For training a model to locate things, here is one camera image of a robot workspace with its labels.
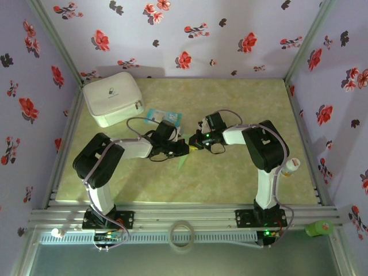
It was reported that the white zip pouch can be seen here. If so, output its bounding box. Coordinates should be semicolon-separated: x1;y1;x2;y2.
82;71;144;129

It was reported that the grey slotted cable duct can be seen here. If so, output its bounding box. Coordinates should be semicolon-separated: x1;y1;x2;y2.
39;232;258;245

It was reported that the grey right arm cable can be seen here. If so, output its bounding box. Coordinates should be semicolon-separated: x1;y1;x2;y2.
212;108;296;248

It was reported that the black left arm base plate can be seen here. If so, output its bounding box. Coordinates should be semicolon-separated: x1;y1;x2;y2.
82;210;135;231

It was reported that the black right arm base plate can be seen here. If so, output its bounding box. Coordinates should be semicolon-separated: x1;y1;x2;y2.
235;209;288;229

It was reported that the aluminium frame rail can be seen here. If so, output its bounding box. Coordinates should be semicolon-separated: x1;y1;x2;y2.
28;202;344;229

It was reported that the green plastic container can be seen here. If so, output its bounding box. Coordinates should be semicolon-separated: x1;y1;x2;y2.
304;219;335;238

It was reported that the aluminium frame post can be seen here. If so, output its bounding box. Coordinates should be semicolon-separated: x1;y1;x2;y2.
27;0;86;209
284;0;336;206

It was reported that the blue snack packet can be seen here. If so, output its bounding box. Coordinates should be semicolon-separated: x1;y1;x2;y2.
144;108;183;129

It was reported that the pale green paper sheet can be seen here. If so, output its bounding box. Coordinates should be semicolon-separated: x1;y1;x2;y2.
177;136;193;172

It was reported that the white pill bottle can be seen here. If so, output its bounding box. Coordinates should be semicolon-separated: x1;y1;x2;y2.
280;157;301;177

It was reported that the clear tape roll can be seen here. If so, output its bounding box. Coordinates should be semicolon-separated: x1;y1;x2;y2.
168;220;196;248

